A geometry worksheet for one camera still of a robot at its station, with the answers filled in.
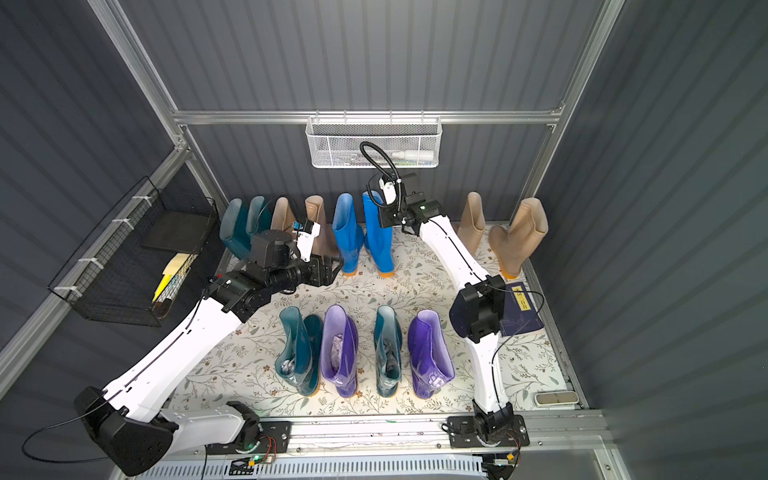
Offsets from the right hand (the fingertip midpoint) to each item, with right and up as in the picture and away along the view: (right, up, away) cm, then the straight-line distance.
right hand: (385, 209), depth 89 cm
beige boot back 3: (+43, -4, -2) cm, 43 cm away
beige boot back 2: (+25, -5, -4) cm, 26 cm away
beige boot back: (-31, -2, +2) cm, 32 cm away
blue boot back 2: (-2, -9, +7) cm, 11 cm away
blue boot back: (-11, -7, +1) cm, 13 cm away
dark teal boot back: (-44, -6, -4) cm, 44 cm away
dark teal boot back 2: (-38, -2, 0) cm, 38 cm away
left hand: (-11, -16, -18) cm, 26 cm away
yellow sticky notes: (-53, -18, -15) cm, 58 cm away
